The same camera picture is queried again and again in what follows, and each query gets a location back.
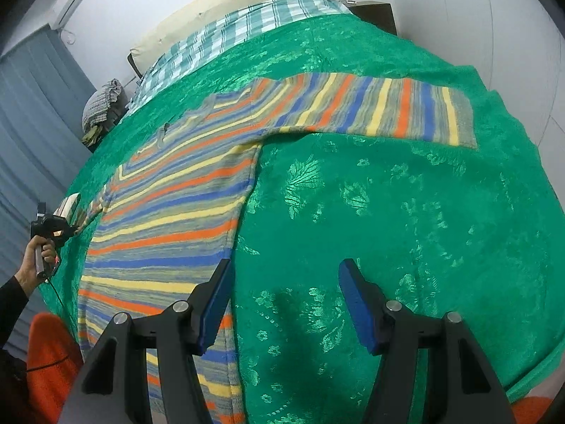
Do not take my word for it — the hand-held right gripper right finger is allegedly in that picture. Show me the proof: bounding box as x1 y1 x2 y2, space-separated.
338 258 517 424

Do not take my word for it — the striped knitted sweater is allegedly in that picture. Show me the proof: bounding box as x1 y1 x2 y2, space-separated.
76 72 478 424

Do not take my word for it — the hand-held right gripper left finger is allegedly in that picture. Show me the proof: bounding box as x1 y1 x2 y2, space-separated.
57 257 234 424

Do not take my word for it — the grey checked cloth bundle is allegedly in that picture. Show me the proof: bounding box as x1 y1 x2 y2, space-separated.
82 78 124 126

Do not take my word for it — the green patterned blanket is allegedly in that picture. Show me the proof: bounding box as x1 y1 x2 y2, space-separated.
37 12 565 424

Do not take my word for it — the black cable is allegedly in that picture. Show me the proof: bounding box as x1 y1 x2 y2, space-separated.
26 274 71 372

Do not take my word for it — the person's left hand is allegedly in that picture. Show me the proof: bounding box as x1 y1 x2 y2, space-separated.
14 235 60 294

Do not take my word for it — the orange cloth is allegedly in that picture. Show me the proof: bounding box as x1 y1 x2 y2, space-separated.
26 313 84 424
507 395 565 424

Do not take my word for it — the dark wooden nightstand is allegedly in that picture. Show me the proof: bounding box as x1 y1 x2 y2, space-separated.
349 2 398 36

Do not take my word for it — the printed flat package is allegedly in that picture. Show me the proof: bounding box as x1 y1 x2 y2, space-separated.
57 192 82 222

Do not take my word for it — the grey curtain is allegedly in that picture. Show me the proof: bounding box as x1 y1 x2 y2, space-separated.
0 26 100 354

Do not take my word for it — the dark yellow-green cloth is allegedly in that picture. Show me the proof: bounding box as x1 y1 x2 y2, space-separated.
81 119 120 147

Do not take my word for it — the teal checked bed sheet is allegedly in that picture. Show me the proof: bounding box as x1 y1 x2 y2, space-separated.
118 0 354 122

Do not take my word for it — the person's left forearm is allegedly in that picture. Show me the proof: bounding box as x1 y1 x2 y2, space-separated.
0 274 29 351

